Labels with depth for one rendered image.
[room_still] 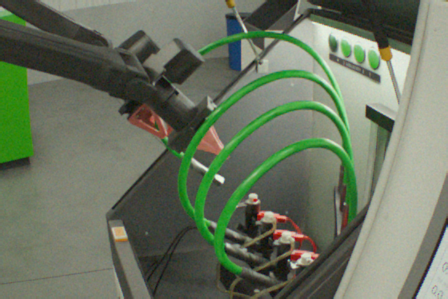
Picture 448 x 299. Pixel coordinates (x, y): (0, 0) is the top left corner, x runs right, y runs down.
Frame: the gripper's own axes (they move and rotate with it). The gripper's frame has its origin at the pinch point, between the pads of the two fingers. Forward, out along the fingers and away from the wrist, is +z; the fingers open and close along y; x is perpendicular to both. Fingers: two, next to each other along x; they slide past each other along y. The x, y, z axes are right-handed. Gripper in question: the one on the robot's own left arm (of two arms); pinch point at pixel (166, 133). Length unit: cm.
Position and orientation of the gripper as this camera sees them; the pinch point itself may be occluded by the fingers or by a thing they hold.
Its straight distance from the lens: 109.1
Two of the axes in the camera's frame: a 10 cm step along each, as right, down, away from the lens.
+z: 6.3, 7.6, -1.7
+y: 3.9, -1.1, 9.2
